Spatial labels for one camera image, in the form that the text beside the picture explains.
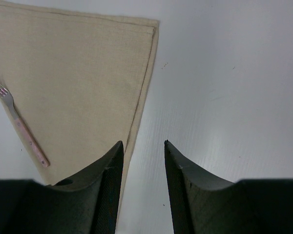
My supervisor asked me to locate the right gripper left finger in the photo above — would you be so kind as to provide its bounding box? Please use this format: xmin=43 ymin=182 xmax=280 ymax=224
xmin=0 ymin=141 xmax=124 ymax=234

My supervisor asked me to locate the pink handled fork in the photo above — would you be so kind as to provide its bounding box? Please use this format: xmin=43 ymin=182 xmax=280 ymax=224
xmin=0 ymin=84 xmax=50 ymax=167

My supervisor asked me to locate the beige cloth napkin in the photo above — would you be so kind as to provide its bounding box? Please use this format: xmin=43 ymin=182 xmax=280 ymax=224
xmin=0 ymin=0 xmax=160 ymax=234

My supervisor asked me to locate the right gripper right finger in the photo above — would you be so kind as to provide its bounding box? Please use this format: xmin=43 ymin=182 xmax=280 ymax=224
xmin=165 ymin=141 xmax=293 ymax=234

